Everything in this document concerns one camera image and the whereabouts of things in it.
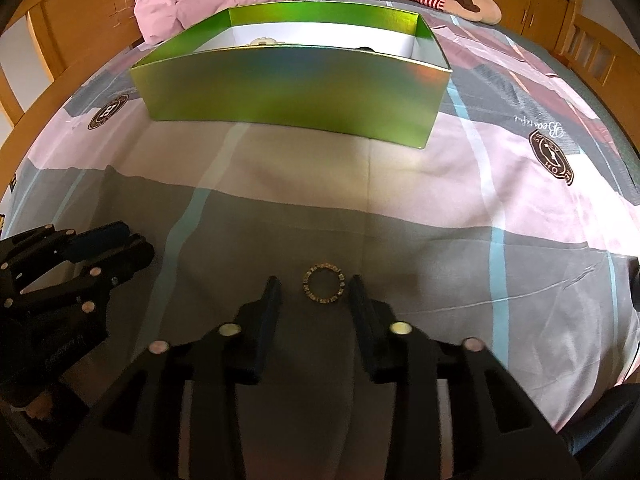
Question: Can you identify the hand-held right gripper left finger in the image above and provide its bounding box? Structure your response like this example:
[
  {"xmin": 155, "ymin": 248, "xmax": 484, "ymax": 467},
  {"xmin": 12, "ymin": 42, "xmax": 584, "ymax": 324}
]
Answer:
[{"xmin": 50, "ymin": 275, "xmax": 285, "ymax": 480}]

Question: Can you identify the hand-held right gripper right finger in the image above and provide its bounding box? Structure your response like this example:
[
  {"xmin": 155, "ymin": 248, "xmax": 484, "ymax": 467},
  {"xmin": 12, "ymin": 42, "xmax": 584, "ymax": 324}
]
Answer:
[{"xmin": 348, "ymin": 275, "xmax": 581, "ymax": 480}]

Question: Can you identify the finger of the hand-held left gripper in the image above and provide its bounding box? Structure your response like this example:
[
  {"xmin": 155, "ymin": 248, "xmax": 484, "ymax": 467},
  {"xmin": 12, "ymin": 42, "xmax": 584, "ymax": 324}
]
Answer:
[
  {"xmin": 0, "ymin": 220, "xmax": 132, "ymax": 296},
  {"xmin": 0, "ymin": 235, "xmax": 155, "ymax": 313}
]

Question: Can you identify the gold link bracelet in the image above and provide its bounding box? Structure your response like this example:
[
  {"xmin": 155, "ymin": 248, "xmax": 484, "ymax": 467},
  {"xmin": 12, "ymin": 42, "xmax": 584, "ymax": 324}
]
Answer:
[{"xmin": 302, "ymin": 262, "xmax": 347, "ymax": 306}]

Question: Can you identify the green cardboard box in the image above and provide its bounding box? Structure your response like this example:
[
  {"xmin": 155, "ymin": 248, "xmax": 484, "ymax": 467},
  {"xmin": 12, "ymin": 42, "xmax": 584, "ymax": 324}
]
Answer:
[{"xmin": 129, "ymin": 1, "xmax": 453, "ymax": 150}]

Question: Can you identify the pink grey plaid bedsheet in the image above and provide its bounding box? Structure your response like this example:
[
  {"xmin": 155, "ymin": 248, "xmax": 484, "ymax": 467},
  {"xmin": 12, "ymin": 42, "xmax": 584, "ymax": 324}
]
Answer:
[{"xmin": 0, "ymin": 7, "xmax": 640, "ymax": 480}]

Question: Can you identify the wooden headboard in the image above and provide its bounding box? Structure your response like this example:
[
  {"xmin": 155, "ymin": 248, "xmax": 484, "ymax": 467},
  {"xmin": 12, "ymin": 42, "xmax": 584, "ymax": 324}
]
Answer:
[{"xmin": 0, "ymin": 0, "xmax": 151, "ymax": 131}]

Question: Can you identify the wooden footboard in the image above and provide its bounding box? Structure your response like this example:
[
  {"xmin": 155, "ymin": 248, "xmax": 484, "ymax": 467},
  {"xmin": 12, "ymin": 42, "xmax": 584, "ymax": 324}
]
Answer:
[{"xmin": 560, "ymin": 7, "xmax": 640, "ymax": 126}]

